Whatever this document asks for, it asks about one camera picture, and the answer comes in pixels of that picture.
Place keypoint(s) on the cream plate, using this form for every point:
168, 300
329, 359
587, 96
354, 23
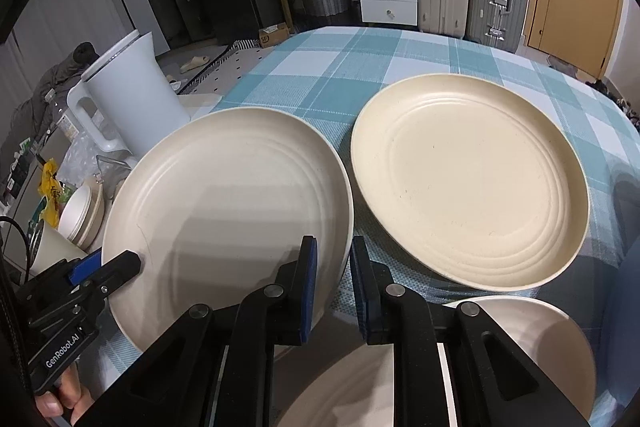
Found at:
358, 389
472, 180
216, 208

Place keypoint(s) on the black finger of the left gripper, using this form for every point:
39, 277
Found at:
117, 269

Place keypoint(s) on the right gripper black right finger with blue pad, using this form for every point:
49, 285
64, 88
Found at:
452, 366

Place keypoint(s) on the person's left hand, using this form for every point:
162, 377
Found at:
69, 395

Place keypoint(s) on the white paper cup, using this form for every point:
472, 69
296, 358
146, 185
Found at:
47, 247

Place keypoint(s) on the cream plate bottom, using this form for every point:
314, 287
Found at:
358, 389

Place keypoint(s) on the white electric kettle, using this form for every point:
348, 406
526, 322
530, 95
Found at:
124, 101

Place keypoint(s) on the teal checked tablecloth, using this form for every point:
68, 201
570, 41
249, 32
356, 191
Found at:
326, 76

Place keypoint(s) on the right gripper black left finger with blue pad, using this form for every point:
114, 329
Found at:
214, 367

